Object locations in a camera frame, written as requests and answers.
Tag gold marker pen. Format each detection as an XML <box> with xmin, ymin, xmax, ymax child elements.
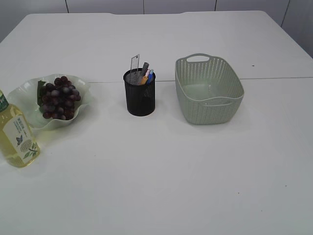
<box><xmin>138</xmin><ymin>76</ymin><xmax>148</xmax><ymax>85</ymax></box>

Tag blue scissors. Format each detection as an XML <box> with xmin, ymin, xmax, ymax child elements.
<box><xmin>146</xmin><ymin>70</ymin><xmax>154</xmax><ymax>84</ymax></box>

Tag grey marker pen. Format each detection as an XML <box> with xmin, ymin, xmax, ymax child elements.
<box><xmin>139</xmin><ymin>62</ymin><xmax>149</xmax><ymax>78</ymax></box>

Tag clear plastic ruler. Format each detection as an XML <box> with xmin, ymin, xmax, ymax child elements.
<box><xmin>130</xmin><ymin>54</ymin><xmax>140</xmax><ymax>78</ymax></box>

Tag purple grape bunch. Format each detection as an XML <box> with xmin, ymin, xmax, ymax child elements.
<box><xmin>37</xmin><ymin>75</ymin><xmax>81</xmax><ymax>120</ymax></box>

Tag yellow tea bottle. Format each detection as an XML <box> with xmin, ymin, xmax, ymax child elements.
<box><xmin>0</xmin><ymin>93</ymin><xmax>40</xmax><ymax>168</ymax></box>

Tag black mesh pen holder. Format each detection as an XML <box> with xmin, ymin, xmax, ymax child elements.
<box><xmin>123</xmin><ymin>68</ymin><xmax>156</xmax><ymax>117</ymax></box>

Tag green plastic woven basket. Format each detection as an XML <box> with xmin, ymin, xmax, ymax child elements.
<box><xmin>175</xmin><ymin>53</ymin><xmax>244</xmax><ymax>125</ymax></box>

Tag pale green wavy plate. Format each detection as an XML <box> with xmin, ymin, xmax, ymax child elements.
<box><xmin>6</xmin><ymin>73</ymin><xmax>94</xmax><ymax>131</ymax></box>

